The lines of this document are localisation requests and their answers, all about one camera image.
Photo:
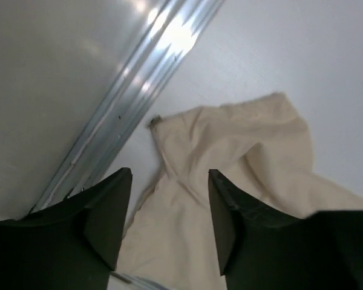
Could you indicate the aluminium left rail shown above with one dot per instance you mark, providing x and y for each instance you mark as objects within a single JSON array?
[{"x": 171, "y": 29}]

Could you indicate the aluminium rail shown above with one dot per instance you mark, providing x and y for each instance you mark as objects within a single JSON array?
[
  {"x": 171, "y": 29},
  {"x": 134, "y": 282}
]

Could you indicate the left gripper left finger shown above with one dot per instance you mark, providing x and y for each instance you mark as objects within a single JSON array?
[{"x": 73, "y": 244}]

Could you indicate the aluminium front rail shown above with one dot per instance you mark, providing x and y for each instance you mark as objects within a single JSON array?
[{"x": 134, "y": 282}]

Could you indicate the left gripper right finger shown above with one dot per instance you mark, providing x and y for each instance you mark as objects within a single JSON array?
[{"x": 260, "y": 247}]

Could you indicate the beige trousers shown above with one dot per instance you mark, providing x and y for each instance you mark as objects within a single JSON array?
[{"x": 262, "y": 146}]

